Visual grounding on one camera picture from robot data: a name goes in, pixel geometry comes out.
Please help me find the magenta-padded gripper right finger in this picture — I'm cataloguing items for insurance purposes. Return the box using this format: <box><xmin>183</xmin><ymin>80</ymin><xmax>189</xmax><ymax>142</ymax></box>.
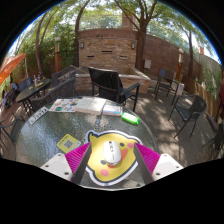
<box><xmin>133</xmin><ymin>142</ymin><xmax>184</xmax><ymax>186</ymax></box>

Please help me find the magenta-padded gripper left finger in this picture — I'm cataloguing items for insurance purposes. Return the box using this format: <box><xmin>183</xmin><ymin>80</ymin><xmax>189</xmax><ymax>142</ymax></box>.
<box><xmin>39</xmin><ymin>142</ymin><xmax>93</xmax><ymax>186</ymax></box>

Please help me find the white computer mouse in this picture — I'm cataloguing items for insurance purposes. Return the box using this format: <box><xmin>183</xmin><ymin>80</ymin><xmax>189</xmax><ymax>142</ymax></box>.
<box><xmin>103</xmin><ymin>140</ymin><xmax>122</xmax><ymax>167</ymax></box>

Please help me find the yellow duck-shaped mouse pad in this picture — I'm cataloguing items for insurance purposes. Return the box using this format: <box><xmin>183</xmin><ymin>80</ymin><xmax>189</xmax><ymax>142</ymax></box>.
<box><xmin>84</xmin><ymin>129</ymin><xmax>144</xmax><ymax>187</ymax></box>

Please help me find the yellow square card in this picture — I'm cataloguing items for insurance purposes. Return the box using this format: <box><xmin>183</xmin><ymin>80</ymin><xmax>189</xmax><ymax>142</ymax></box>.
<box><xmin>56</xmin><ymin>133</ymin><xmax>82</xmax><ymax>154</ymax></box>

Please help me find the white printed strip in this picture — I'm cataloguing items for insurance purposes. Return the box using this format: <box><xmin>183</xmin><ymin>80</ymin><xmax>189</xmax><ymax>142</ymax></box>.
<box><xmin>28</xmin><ymin>106</ymin><xmax>49</xmax><ymax>125</ymax></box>

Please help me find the grey mesh patio chair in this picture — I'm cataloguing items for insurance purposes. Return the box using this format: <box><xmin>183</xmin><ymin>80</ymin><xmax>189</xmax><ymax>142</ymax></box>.
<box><xmin>0</xmin><ymin>113</ymin><xmax>26</xmax><ymax>158</ymax></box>

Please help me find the small green block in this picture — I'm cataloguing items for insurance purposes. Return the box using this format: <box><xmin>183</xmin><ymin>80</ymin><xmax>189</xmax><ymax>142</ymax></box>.
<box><xmin>120</xmin><ymin>111</ymin><xmax>140</xmax><ymax>126</ymax></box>

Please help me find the colourful printed brochure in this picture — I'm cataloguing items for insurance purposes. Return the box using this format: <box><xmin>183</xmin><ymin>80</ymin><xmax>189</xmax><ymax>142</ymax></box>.
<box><xmin>48</xmin><ymin>97</ymin><xmax>81</xmax><ymax>113</ymax></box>

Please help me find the black mesh patio chair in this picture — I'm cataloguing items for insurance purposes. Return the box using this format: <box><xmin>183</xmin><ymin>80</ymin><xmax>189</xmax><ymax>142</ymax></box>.
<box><xmin>168</xmin><ymin>94</ymin><xmax>208</xmax><ymax>139</ymax></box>

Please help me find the large white book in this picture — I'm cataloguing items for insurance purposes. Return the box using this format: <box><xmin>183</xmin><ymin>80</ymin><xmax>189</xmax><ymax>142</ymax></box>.
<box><xmin>74</xmin><ymin>96</ymin><xmax>108</xmax><ymax>116</ymax></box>

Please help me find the dark wicker chair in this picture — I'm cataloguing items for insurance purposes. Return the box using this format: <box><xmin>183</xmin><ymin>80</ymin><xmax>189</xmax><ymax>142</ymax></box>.
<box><xmin>29</xmin><ymin>77</ymin><xmax>77</xmax><ymax>113</ymax></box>
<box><xmin>50</xmin><ymin>66</ymin><xmax>78</xmax><ymax>88</ymax></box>

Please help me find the small white book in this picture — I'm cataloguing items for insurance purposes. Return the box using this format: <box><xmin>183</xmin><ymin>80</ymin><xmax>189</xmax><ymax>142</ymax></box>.
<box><xmin>102</xmin><ymin>103</ymin><xmax>124</xmax><ymax>117</ymax></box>

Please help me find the dark round patio table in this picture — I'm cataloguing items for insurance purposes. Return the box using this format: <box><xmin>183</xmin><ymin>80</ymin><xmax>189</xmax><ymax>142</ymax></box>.
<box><xmin>14</xmin><ymin>78</ymin><xmax>52</xmax><ymax>116</ymax></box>

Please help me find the blue patio chair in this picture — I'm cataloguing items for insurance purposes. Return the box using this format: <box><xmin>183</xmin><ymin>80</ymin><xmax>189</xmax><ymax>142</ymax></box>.
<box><xmin>17</xmin><ymin>77</ymin><xmax>33</xmax><ymax>93</ymax></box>

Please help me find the black slatted armchair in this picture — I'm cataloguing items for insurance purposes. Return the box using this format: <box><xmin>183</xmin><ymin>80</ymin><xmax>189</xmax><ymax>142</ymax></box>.
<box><xmin>87</xmin><ymin>66</ymin><xmax>141</xmax><ymax>112</ymax></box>

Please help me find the orange patio umbrella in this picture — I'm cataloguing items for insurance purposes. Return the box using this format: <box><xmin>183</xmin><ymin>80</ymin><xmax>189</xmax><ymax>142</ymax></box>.
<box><xmin>0</xmin><ymin>53</ymin><xmax>28</xmax><ymax>86</ymax></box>

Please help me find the tree with forked trunk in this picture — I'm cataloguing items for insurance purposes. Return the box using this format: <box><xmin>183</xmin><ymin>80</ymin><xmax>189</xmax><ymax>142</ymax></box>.
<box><xmin>114</xmin><ymin>0</ymin><xmax>164</xmax><ymax>73</ymax></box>

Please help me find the dark metal-frame chair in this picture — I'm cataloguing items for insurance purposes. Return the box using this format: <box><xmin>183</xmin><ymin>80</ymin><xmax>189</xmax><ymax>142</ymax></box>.
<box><xmin>153</xmin><ymin>68</ymin><xmax>181</xmax><ymax>101</ymax></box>

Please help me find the wooden lamp post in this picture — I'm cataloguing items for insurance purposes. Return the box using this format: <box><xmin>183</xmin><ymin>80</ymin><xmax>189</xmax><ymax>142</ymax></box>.
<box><xmin>54</xmin><ymin>36</ymin><xmax>62</xmax><ymax>73</ymax></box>
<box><xmin>177</xmin><ymin>48</ymin><xmax>184</xmax><ymax>81</ymax></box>

